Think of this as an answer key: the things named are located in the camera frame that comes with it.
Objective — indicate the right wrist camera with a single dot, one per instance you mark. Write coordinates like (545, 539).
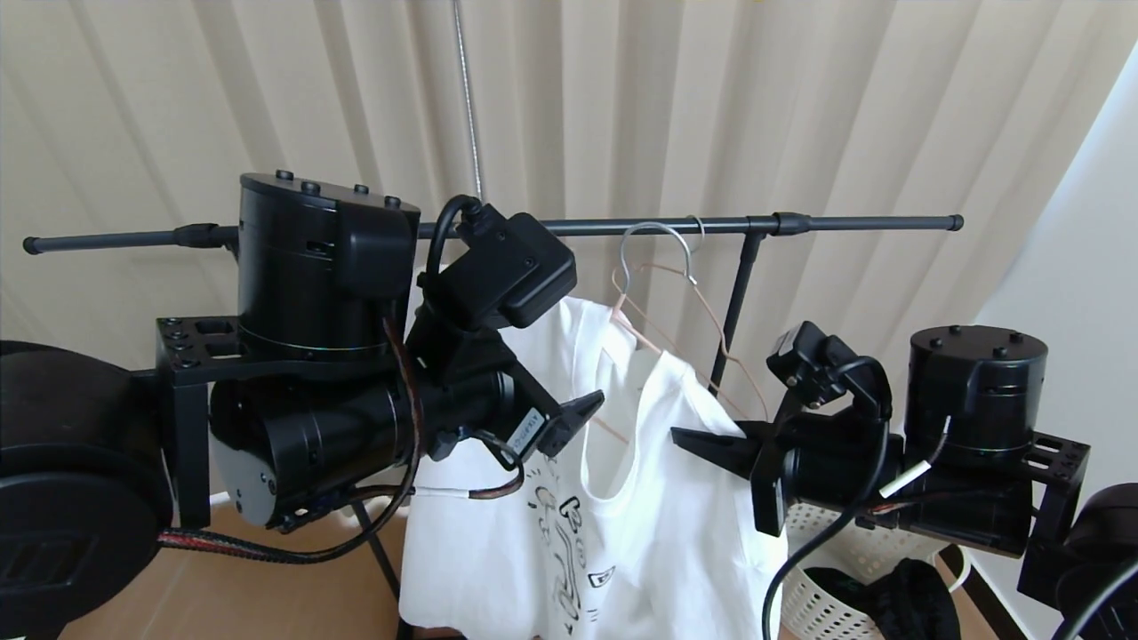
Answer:
(813, 364)

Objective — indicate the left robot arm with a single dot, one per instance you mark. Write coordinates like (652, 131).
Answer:
(311, 267)

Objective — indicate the beige curtain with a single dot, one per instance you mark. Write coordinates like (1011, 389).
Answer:
(756, 107)

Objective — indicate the black garment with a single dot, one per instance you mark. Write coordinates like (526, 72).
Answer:
(907, 604)

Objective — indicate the pink clothes hanger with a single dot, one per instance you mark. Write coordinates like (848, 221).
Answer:
(627, 258)
(711, 316)

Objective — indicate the white laundry basket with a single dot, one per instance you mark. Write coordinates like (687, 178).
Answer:
(818, 613)

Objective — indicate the white printed t-shirt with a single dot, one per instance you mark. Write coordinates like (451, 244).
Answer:
(693, 533)

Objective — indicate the black clothes rack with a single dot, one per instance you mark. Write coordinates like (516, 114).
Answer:
(845, 222)

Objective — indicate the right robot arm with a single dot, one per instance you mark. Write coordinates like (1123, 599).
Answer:
(973, 391)

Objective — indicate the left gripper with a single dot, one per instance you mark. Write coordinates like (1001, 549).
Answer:
(356, 436)

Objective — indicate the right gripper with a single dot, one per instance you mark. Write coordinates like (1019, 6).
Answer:
(827, 471)

